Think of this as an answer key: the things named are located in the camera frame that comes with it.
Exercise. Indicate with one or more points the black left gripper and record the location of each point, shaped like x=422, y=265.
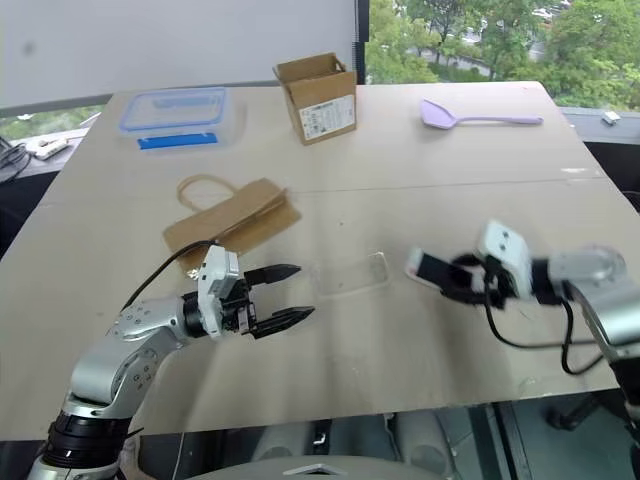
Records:
x=235, y=310

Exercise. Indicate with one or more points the clear container with blue lid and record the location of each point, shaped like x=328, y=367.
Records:
x=175, y=120

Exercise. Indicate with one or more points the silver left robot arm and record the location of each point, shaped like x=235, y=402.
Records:
x=100, y=365

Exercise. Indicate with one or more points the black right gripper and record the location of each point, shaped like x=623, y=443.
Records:
x=482, y=282

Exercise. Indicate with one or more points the black table leg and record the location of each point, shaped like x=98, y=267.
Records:
x=585, y=412

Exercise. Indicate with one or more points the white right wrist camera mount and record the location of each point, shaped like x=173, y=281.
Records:
x=505, y=260

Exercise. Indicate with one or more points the small white box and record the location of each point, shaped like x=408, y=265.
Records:
x=611, y=117

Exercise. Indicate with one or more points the open cardboard box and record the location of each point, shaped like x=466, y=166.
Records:
x=320, y=105

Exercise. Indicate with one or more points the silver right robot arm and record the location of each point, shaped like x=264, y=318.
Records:
x=600, y=295

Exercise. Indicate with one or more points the white power strip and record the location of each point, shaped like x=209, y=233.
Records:
x=47, y=148

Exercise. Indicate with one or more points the small crumpled foil scrap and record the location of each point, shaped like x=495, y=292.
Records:
x=193, y=273

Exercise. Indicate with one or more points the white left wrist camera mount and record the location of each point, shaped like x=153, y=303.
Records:
x=215, y=280

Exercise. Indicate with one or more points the white roller blind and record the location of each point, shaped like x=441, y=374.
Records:
x=175, y=45

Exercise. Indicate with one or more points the brown paper bag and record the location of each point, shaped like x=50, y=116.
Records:
x=240, y=215

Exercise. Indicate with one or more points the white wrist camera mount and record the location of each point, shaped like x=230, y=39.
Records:
x=215, y=280
x=505, y=260

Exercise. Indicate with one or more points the clear plastic phone case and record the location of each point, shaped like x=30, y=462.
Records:
x=350, y=277

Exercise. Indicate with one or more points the purple silicone spatula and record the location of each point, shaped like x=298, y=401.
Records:
x=440, y=116

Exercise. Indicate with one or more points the white smartphone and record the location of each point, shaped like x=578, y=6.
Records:
x=414, y=267

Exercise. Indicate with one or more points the grey rounded robot body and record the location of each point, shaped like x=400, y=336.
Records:
x=320, y=467

